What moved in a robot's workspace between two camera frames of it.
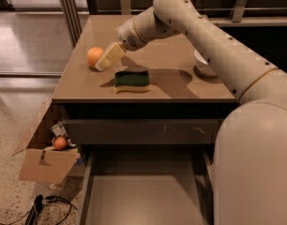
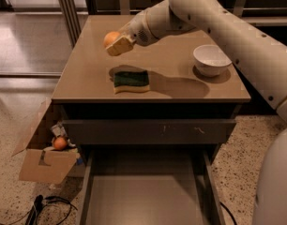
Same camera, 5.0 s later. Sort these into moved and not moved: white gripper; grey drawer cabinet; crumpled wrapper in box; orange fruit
Moved: orange fruit
Not moved: crumpled wrapper in box; white gripper; grey drawer cabinet
